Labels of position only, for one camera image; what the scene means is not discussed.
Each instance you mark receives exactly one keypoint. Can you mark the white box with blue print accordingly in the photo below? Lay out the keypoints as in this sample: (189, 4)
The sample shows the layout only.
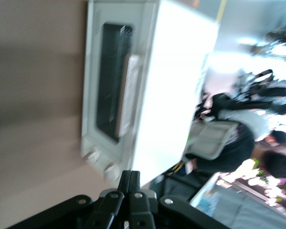
(205, 198)

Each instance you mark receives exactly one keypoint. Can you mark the person in black shirt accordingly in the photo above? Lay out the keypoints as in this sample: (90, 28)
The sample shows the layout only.
(238, 143)

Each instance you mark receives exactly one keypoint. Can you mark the dark-haired person in white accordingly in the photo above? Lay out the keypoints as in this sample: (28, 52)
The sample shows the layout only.
(276, 164)

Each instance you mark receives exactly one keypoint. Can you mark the grey shoulder bag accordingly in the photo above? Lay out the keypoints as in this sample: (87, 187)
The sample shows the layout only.
(209, 140)

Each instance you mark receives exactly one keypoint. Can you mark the yellow pole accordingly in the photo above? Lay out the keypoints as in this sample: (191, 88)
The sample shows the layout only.
(221, 10)

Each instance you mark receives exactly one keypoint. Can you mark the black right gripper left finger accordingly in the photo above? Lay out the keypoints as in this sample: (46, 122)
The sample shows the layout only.
(109, 210)

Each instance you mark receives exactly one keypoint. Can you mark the white oven knob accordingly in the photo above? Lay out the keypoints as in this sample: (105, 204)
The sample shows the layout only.
(91, 156)
(112, 172)

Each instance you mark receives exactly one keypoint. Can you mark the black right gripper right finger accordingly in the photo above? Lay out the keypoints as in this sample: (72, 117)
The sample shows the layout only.
(140, 210)

